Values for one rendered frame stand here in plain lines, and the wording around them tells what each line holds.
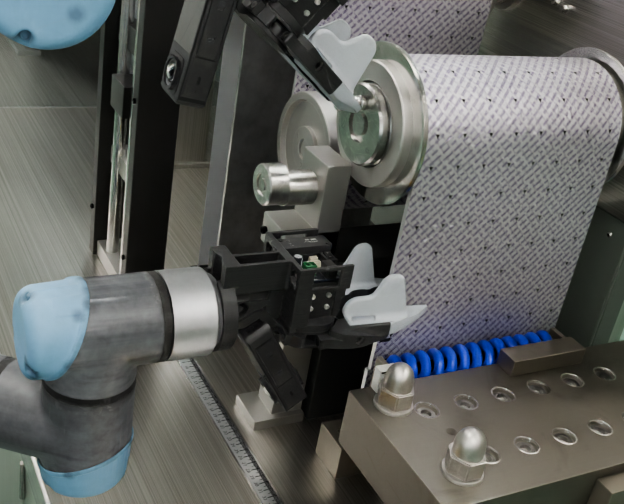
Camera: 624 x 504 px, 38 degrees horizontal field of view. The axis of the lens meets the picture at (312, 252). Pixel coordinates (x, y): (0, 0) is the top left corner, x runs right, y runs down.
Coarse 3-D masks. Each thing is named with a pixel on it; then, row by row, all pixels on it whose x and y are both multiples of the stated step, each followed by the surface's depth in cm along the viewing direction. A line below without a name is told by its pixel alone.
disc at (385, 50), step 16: (384, 48) 80; (400, 48) 78; (400, 64) 78; (416, 80) 76; (416, 96) 76; (416, 112) 76; (416, 128) 76; (416, 144) 76; (416, 160) 77; (400, 176) 79; (416, 176) 77; (368, 192) 84; (384, 192) 81; (400, 192) 79
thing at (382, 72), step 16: (384, 64) 78; (368, 80) 80; (384, 80) 78; (400, 80) 77; (400, 96) 76; (400, 112) 76; (400, 128) 77; (400, 144) 77; (384, 160) 79; (400, 160) 78; (352, 176) 84; (368, 176) 82; (384, 176) 79
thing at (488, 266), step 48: (528, 192) 86; (576, 192) 89; (432, 240) 83; (480, 240) 86; (528, 240) 89; (576, 240) 93; (432, 288) 86; (480, 288) 89; (528, 288) 93; (432, 336) 90; (480, 336) 93
